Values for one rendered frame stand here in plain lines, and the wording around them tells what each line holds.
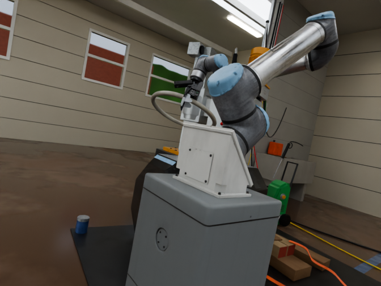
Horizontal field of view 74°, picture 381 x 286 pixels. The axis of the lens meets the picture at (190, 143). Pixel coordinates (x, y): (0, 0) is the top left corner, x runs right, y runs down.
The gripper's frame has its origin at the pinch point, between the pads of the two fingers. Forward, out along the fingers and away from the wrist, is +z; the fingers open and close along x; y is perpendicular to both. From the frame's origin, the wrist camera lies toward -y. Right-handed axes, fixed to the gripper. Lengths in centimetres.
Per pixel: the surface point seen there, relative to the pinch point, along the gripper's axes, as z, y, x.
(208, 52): -125, -12, 113
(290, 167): -99, 191, 311
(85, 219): 91, -47, 88
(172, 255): 72, 25, -50
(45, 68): -155, -429, 461
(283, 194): -18, 147, 193
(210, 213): 56, 30, -65
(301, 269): 61, 135, 80
